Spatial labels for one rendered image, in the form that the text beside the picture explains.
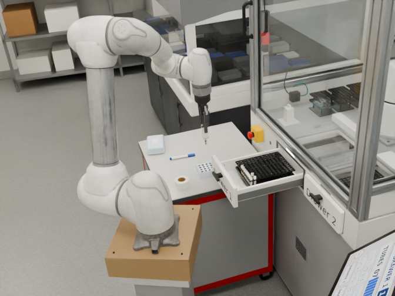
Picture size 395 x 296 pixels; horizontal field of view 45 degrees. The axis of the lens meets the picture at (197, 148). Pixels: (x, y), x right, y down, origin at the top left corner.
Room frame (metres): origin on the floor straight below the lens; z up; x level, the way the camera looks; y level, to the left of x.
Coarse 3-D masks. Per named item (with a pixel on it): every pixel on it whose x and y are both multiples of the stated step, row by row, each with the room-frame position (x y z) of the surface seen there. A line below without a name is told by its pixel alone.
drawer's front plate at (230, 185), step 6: (216, 162) 1.87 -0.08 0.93; (216, 168) 1.87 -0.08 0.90; (222, 168) 1.82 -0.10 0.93; (222, 174) 1.79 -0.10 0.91; (228, 174) 1.76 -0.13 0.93; (222, 180) 1.80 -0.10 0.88; (228, 180) 1.72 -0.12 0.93; (228, 186) 1.72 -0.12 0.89; (234, 186) 1.67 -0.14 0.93; (228, 192) 1.73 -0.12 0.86; (234, 192) 1.66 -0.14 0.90; (228, 198) 1.73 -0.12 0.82; (234, 198) 1.66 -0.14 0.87; (234, 204) 1.66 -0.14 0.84
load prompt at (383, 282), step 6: (390, 258) 0.97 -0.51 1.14; (390, 264) 0.94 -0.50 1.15; (384, 270) 0.93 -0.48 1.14; (390, 270) 0.91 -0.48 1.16; (384, 276) 0.90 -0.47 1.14; (390, 276) 0.89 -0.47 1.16; (384, 282) 0.88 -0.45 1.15; (390, 282) 0.86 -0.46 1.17; (378, 288) 0.87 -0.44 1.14; (384, 288) 0.85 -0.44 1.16; (390, 288) 0.83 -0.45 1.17; (378, 294) 0.85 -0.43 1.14; (384, 294) 0.83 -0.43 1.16
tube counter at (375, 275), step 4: (380, 268) 0.95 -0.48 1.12; (372, 272) 0.97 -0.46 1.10; (376, 272) 0.95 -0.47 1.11; (380, 272) 0.94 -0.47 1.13; (372, 276) 0.95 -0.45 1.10; (376, 276) 0.93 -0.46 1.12; (372, 280) 0.93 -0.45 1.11; (376, 280) 0.91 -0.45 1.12; (368, 284) 0.92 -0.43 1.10; (372, 284) 0.91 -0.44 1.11; (376, 284) 0.89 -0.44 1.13; (368, 288) 0.90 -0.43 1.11; (372, 288) 0.89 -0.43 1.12; (364, 292) 0.89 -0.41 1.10; (368, 292) 0.88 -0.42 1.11; (372, 292) 0.87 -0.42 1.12
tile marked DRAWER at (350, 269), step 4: (352, 264) 1.09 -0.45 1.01; (348, 268) 1.08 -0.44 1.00; (352, 268) 1.07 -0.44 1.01; (344, 272) 1.08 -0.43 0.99; (348, 272) 1.06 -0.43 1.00; (352, 272) 1.04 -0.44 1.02; (344, 276) 1.05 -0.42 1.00; (348, 276) 1.04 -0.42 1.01; (340, 280) 1.05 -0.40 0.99; (344, 280) 1.03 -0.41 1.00; (348, 280) 1.02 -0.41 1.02; (340, 284) 1.02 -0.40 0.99
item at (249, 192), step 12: (252, 156) 1.96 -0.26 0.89; (288, 156) 1.94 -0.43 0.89; (228, 168) 1.93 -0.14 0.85; (300, 168) 1.82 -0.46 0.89; (276, 180) 1.73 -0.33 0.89; (288, 180) 1.75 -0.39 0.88; (300, 180) 1.76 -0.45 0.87; (240, 192) 1.69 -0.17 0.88; (252, 192) 1.70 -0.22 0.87; (264, 192) 1.71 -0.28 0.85
